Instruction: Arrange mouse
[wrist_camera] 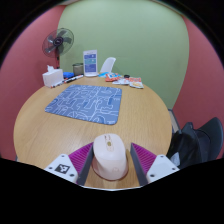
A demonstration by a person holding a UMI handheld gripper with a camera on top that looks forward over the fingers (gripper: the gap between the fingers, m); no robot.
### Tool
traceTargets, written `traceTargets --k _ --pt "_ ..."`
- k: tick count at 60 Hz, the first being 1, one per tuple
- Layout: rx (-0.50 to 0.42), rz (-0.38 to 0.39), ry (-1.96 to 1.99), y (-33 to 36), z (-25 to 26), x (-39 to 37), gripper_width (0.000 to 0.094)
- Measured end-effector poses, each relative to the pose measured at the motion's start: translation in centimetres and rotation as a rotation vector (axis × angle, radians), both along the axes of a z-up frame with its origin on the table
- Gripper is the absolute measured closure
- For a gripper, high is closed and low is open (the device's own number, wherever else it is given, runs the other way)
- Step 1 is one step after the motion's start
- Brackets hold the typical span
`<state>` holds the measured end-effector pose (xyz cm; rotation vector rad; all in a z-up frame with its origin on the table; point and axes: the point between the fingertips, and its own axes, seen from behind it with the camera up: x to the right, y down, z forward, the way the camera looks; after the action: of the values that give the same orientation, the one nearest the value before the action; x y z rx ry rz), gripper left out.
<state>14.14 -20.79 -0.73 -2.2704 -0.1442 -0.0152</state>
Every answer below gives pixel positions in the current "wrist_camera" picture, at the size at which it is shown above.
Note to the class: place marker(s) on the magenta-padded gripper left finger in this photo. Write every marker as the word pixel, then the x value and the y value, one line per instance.
pixel 61 166

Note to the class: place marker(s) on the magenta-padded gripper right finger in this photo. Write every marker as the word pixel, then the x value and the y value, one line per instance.
pixel 161 165

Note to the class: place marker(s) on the pale pink computer mouse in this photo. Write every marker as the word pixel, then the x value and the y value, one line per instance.
pixel 110 156

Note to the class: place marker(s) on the blue patterned mouse pad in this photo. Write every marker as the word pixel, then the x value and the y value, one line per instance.
pixel 83 103

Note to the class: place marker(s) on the black office chair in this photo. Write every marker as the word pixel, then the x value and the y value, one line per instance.
pixel 191 143

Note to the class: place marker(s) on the white whiteboard marker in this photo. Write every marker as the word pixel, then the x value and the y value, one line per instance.
pixel 57 84

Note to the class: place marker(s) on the white and orange snack packet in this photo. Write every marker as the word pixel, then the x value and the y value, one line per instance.
pixel 136 82

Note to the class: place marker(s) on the white tissue box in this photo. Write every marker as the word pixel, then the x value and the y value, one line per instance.
pixel 52 78

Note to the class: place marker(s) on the black whiteboard marker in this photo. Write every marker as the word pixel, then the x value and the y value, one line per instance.
pixel 74 78

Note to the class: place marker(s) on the blue whiteboard eraser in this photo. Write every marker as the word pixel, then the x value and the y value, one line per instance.
pixel 68 75

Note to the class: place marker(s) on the white flat snack packet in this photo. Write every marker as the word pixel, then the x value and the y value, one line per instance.
pixel 121 81

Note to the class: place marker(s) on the small black round object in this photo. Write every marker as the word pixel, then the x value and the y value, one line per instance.
pixel 126 76

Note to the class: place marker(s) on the dark mesh pen cup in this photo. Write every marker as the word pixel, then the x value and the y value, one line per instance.
pixel 78 69

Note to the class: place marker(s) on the light blue packet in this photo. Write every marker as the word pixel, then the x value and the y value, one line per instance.
pixel 102 74

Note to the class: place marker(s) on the white acrylic sign stand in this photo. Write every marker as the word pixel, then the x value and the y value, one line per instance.
pixel 90 63

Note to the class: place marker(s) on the black standing fan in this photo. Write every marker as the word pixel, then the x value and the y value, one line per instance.
pixel 58 41

